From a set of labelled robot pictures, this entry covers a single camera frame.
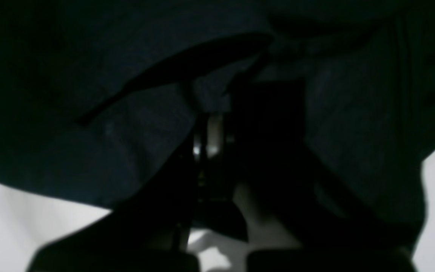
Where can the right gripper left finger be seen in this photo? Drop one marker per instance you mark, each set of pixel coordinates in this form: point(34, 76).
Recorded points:
point(148, 232)

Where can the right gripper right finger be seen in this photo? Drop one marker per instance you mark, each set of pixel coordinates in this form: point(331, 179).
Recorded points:
point(299, 216)

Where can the black t-shirt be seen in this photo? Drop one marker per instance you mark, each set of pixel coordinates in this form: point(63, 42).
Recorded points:
point(96, 94)

